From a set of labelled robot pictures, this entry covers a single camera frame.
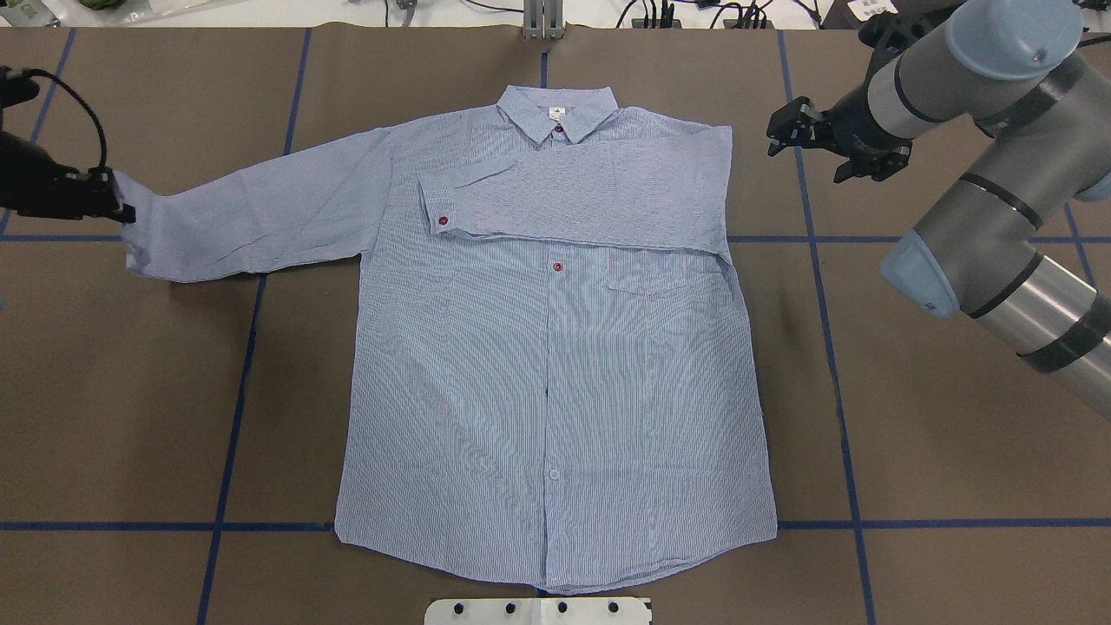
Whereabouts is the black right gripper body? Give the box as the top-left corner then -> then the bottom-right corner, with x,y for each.
765,95 -> 912,183

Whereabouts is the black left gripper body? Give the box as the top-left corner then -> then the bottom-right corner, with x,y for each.
52,168 -> 136,224

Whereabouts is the light blue striped shirt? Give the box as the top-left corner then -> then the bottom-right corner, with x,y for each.
116,84 -> 779,594

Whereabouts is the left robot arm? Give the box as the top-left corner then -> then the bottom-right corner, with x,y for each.
1,131 -> 136,224

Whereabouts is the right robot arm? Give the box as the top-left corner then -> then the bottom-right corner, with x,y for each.
767,1 -> 1110,416

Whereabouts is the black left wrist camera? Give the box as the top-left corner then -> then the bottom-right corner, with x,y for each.
0,65 -> 41,109

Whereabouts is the grey aluminium frame post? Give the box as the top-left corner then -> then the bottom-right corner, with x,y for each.
523,0 -> 565,40

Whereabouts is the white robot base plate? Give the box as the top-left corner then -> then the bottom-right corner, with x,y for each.
424,596 -> 654,624

